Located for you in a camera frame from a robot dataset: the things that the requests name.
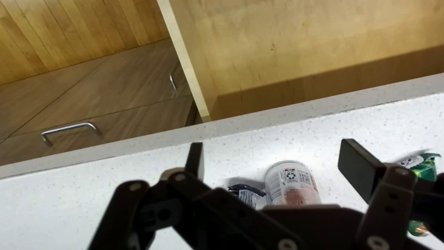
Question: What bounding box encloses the wide wooden drawer front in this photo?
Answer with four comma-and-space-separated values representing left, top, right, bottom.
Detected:
0, 94, 201, 166

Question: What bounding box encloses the metal lower door handle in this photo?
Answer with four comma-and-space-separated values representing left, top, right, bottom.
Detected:
168, 67, 183, 97

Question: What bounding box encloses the silver pink drink can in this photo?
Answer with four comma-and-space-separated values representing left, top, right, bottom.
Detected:
262, 159, 323, 206

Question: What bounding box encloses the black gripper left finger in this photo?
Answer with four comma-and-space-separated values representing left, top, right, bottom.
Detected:
88, 141, 303, 250

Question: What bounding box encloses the wooden lower cabinet door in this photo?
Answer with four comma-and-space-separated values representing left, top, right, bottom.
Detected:
0, 59, 104, 141
60, 38, 194, 135

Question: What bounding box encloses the green snack bar wrapper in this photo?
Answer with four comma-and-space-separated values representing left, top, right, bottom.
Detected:
396, 151, 444, 237

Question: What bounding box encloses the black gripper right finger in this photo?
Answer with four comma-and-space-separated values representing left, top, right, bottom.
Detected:
337, 137, 444, 250

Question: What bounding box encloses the metal handle of wide drawer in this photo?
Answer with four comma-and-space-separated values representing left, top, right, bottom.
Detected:
40, 120, 103, 147

